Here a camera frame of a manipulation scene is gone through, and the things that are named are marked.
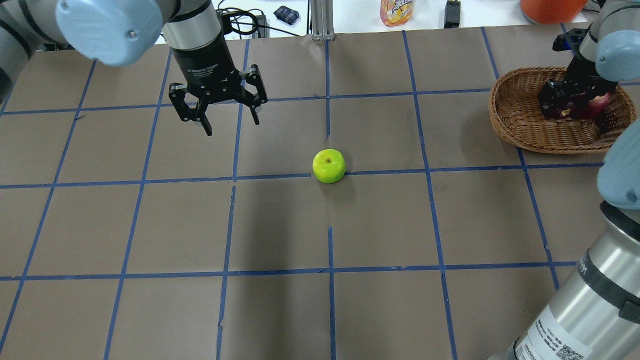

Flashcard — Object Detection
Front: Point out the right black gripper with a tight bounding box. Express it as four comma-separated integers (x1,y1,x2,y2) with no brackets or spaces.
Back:
537,54,619,120

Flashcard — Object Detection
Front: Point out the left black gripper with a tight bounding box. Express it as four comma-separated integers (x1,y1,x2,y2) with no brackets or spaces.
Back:
168,38,268,137

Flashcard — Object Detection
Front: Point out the red yellow apple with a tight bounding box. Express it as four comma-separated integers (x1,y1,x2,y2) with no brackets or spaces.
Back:
582,92,611,119

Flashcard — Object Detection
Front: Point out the green apple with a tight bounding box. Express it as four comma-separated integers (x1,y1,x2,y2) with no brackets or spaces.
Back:
311,148,346,184

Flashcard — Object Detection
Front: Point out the dark red apple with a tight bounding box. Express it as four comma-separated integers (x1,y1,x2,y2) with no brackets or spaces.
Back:
548,92,595,120

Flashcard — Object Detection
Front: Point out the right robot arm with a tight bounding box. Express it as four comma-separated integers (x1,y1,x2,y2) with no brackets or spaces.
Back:
488,0,640,360

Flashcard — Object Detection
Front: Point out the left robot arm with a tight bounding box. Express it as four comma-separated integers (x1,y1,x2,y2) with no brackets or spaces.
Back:
0,0,268,136

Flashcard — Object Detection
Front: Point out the wicker basket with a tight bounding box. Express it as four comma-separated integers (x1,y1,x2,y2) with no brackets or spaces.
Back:
487,66,638,155

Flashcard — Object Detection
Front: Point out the orange round object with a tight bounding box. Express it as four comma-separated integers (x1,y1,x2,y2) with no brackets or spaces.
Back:
519,0,588,25

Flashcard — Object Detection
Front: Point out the dark blue plaid pouch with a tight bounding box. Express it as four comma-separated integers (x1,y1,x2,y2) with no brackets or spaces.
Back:
273,6,301,26

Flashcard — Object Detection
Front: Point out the black power adapter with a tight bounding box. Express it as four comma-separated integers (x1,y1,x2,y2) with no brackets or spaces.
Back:
443,0,461,29

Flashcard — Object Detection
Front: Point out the orange snack bag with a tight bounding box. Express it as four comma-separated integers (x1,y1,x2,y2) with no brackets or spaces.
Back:
379,0,416,28

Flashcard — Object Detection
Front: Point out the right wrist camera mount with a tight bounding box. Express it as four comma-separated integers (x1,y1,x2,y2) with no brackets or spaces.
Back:
551,28,589,54

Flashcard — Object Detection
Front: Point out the black cable bundle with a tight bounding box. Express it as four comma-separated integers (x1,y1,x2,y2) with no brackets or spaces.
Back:
215,0,301,41

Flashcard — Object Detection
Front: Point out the aluminium frame post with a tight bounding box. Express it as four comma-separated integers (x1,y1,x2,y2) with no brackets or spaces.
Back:
308,0,336,41

